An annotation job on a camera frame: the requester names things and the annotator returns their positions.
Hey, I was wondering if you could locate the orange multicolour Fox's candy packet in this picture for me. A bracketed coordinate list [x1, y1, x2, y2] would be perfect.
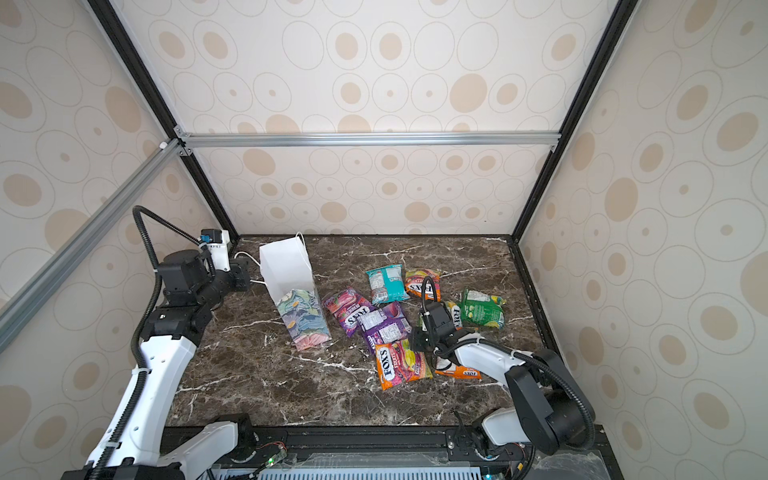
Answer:
[375, 339, 433, 391]

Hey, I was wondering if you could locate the colourful painted paper bag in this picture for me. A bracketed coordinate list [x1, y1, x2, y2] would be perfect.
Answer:
[259, 234, 331, 351]

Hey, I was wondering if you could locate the orange white snack packet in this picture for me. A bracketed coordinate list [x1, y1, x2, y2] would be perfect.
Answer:
[434, 357, 482, 380]

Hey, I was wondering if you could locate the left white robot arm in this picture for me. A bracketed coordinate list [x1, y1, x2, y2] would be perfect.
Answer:
[62, 250, 251, 479]

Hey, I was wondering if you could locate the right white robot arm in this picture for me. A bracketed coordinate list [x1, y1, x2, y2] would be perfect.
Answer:
[411, 299, 596, 458]

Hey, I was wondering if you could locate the yellow green Fox's candy packet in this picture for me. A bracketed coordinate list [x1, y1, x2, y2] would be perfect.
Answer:
[445, 301, 463, 329]

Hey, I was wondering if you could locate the purple snack packet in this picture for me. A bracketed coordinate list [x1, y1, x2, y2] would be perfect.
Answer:
[358, 301, 412, 354]

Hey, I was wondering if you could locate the green snack packet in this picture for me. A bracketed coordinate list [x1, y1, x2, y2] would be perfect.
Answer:
[458, 289, 506, 328]

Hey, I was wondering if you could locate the orange red Fox's candy packet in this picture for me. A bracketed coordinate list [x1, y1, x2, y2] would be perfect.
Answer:
[404, 269, 442, 301]

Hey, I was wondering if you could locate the teal snack packet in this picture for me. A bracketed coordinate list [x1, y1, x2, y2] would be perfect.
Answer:
[366, 264, 409, 305]

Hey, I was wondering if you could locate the pink Fox's candy packet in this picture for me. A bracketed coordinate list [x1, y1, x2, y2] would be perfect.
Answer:
[322, 287, 375, 337]

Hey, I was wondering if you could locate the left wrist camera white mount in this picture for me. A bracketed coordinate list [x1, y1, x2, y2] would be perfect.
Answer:
[200, 229, 230, 272]

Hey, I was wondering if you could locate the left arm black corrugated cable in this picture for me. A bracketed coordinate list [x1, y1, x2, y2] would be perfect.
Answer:
[89, 205, 205, 475]

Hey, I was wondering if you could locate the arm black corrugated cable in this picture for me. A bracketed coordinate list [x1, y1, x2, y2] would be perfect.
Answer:
[89, 205, 205, 475]
[419, 275, 597, 451]

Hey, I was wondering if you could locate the aluminium horizontal back rail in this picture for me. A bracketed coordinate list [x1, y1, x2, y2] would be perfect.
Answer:
[181, 130, 561, 148]

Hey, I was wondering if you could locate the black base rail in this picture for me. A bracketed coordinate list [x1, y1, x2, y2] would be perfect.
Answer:
[161, 422, 625, 480]

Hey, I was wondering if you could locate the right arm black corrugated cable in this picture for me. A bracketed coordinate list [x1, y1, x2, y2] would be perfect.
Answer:
[419, 275, 597, 451]

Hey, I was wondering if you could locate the aluminium left side rail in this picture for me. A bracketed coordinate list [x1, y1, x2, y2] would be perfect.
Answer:
[1, 139, 181, 350]

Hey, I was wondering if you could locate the black vertical frame post left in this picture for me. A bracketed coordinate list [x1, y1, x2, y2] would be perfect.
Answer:
[86, 0, 240, 244]

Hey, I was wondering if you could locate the black vertical frame post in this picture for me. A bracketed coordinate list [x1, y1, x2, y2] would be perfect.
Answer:
[86, 0, 240, 244]
[511, 0, 638, 242]

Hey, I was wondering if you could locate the black vertical frame post right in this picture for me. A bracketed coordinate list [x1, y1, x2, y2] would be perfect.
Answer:
[511, 0, 638, 242]

